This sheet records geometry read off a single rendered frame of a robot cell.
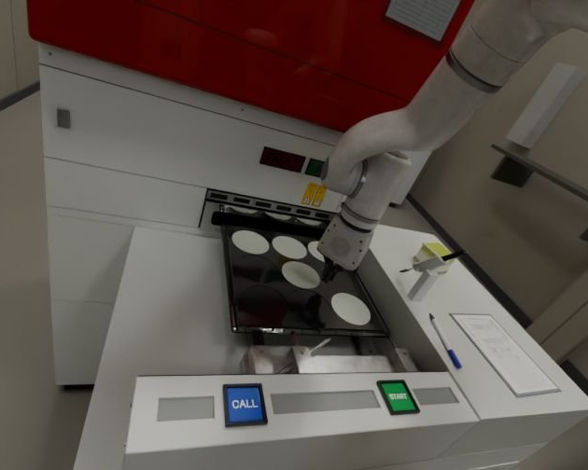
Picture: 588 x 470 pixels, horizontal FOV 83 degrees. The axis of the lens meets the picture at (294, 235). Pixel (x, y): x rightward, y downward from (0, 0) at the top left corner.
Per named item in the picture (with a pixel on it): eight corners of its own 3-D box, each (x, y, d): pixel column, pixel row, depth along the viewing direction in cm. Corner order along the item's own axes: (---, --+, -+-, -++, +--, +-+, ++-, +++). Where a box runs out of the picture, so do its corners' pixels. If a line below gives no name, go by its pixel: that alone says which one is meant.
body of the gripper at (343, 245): (331, 209, 70) (312, 250, 76) (373, 235, 67) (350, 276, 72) (345, 201, 76) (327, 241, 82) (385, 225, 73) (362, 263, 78)
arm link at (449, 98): (411, 50, 41) (315, 197, 65) (512, 95, 45) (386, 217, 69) (402, 16, 46) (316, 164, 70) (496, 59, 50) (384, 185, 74)
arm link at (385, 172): (345, 213, 66) (386, 224, 68) (376, 150, 59) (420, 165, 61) (337, 193, 73) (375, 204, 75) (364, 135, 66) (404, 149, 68)
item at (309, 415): (126, 429, 51) (134, 375, 44) (411, 409, 71) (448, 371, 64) (115, 504, 43) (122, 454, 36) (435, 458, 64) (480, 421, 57)
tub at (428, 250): (410, 260, 96) (422, 241, 93) (426, 258, 100) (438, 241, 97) (428, 278, 91) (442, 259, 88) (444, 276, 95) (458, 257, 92)
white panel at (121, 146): (49, 208, 84) (41, 34, 64) (331, 249, 115) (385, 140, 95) (45, 214, 82) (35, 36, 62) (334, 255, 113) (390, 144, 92)
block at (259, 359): (247, 354, 62) (251, 344, 60) (264, 354, 63) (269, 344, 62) (253, 395, 56) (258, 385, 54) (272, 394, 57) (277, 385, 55)
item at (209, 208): (199, 227, 95) (205, 198, 90) (333, 246, 112) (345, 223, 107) (199, 230, 94) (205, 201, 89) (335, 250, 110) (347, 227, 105)
